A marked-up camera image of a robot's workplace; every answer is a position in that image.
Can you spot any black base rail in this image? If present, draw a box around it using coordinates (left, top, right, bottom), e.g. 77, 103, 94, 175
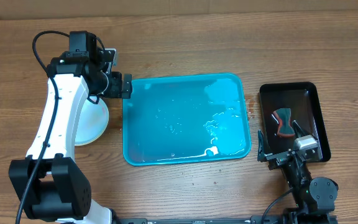
110, 214, 338, 224

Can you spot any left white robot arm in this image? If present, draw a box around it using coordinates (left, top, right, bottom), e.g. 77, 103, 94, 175
8, 31, 132, 223

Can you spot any light blue plate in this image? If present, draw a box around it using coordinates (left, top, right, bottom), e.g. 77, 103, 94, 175
75, 98, 109, 146

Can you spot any teal plastic tray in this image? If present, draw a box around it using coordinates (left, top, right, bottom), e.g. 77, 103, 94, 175
122, 73, 252, 166

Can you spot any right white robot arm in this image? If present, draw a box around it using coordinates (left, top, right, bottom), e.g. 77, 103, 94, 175
251, 121, 339, 224

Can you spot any pink and black sponge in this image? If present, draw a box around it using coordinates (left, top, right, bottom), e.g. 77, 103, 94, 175
272, 108, 295, 138

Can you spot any black rectangular tray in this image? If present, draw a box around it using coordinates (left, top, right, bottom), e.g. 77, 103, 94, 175
259, 82, 331, 162

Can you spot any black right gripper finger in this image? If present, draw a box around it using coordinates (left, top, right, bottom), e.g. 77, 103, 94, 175
257, 129, 273, 157
291, 120, 314, 138

